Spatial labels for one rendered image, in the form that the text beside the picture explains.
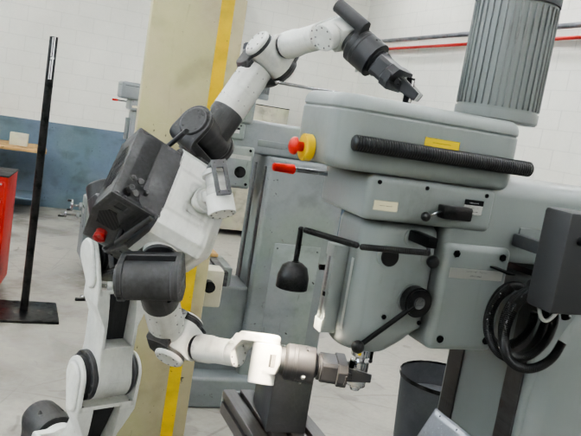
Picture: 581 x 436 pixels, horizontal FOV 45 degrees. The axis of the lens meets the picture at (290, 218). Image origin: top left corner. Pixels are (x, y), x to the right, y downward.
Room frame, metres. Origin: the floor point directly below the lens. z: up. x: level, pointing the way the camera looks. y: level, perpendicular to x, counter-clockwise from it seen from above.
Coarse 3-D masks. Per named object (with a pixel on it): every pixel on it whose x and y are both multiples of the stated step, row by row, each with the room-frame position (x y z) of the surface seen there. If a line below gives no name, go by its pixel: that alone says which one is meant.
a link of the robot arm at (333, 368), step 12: (300, 348) 1.64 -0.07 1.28; (312, 348) 1.65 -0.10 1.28; (300, 360) 1.61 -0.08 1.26; (312, 360) 1.62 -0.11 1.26; (324, 360) 1.63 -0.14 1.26; (336, 360) 1.65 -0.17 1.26; (300, 372) 1.61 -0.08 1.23; (312, 372) 1.61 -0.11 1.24; (324, 372) 1.61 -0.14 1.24; (336, 372) 1.61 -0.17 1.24; (336, 384) 1.60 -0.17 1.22
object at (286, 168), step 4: (272, 164) 1.65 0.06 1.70; (276, 164) 1.65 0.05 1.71; (280, 164) 1.65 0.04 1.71; (284, 164) 1.66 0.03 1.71; (288, 164) 1.66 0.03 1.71; (292, 164) 1.67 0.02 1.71; (272, 168) 1.65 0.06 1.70; (276, 168) 1.65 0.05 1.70; (280, 168) 1.65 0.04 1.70; (284, 168) 1.65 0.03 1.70; (288, 168) 1.66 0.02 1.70; (292, 168) 1.66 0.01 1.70; (296, 168) 1.67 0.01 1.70; (300, 168) 1.67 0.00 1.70; (284, 172) 1.66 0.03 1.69; (288, 172) 1.66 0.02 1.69; (292, 172) 1.66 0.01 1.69; (300, 172) 1.68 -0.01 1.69; (304, 172) 1.68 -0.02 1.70; (308, 172) 1.68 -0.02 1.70; (312, 172) 1.68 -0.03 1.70; (316, 172) 1.69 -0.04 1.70; (320, 172) 1.69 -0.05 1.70; (324, 172) 1.70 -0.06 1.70
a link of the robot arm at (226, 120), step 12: (216, 108) 1.86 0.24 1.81; (228, 108) 1.85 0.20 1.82; (216, 120) 1.84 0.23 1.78; (228, 120) 1.85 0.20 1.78; (240, 120) 1.88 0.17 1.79; (216, 132) 1.82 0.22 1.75; (228, 132) 1.86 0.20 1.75; (204, 144) 1.81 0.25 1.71; (216, 144) 1.83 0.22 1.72; (228, 144) 1.87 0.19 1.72; (216, 156) 1.86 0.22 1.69
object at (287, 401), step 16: (256, 384) 2.15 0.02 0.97; (288, 384) 1.96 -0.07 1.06; (304, 384) 1.97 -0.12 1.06; (256, 400) 2.12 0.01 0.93; (272, 400) 1.95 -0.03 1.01; (288, 400) 1.96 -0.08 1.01; (304, 400) 1.98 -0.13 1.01; (272, 416) 1.96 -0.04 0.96; (288, 416) 1.97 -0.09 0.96; (304, 416) 1.98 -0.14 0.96; (288, 432) 1.97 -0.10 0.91
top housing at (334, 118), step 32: (320, 96) 1.58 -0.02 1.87; (352, 96) 1.49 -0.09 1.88; (320, 128) 1.54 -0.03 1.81; (352, 128) 1.48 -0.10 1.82; (384, 128) 1.50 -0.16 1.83; (416, 128) 1.52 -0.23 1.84; (448, 128) 1.55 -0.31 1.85; (480, 128) 1.59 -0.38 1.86; (512, 128) 1.62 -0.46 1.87; (320, 160) 1.53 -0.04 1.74; (352, 160) 1.48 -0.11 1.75; (384, 160) 1.50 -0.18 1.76; (416, 160) 1.53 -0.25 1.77
